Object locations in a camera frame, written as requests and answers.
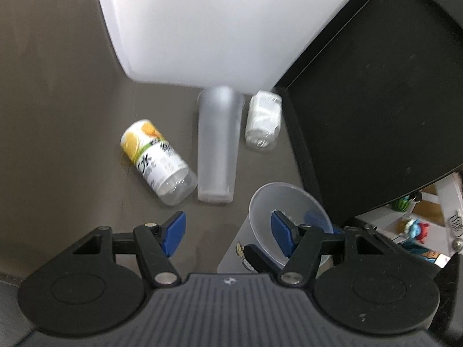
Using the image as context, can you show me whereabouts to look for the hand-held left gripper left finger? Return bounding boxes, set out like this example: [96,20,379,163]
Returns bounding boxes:
[71,211,187,288]

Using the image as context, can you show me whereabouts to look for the yellow label plastic bottle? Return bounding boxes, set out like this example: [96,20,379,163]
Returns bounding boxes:
[120,119,198,207]

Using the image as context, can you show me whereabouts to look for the green toy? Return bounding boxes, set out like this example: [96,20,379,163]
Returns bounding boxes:
[392,194,422,212]

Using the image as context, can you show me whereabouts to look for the black panel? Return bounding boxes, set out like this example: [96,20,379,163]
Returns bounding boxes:
[273,0,463,225]

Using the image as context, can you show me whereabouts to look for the white plastic bin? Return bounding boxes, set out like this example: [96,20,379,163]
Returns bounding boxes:
[92,0,381,92]

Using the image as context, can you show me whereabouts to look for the frosted plastic cup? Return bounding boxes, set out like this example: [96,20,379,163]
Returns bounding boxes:
[196,85,246,204]
[217,182,336,274]

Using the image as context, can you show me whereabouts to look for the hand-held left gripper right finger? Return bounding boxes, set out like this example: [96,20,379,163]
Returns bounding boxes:
[271,210,399,286]

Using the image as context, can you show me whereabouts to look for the blue and red toy figure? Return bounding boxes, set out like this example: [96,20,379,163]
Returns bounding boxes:
[397,215,432,241]

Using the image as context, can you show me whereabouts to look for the small white label jar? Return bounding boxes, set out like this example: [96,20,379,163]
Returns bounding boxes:
[244,90,284,151]

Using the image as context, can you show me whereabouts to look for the white frame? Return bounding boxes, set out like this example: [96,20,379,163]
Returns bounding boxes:
[433,172,463,261]

